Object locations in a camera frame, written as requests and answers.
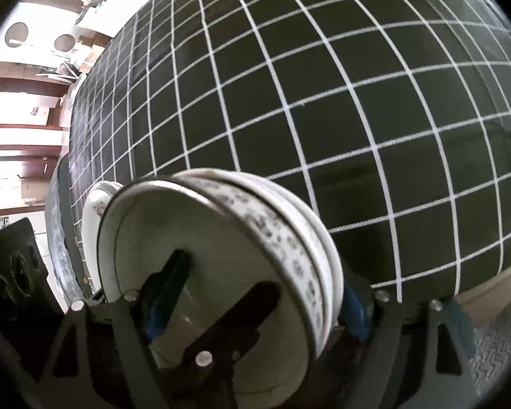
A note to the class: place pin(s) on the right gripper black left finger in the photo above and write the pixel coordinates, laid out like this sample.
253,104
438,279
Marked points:
141,351

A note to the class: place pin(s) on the black white grid tablecloth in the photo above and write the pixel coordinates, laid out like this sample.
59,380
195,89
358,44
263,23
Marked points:
391,118

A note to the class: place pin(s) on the white ceramic bowl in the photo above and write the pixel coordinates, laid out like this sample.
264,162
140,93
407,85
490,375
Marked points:
334,259

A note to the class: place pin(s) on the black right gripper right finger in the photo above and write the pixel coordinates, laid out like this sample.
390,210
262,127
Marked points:
398,355

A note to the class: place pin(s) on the white dish at table corner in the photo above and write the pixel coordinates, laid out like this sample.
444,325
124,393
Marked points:
97,201

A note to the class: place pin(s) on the patterned rim ceramic bowl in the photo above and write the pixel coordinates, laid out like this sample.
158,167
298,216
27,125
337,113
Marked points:
237,236

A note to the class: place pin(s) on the wooden shelving unit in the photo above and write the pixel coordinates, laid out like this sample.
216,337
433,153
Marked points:
44,52

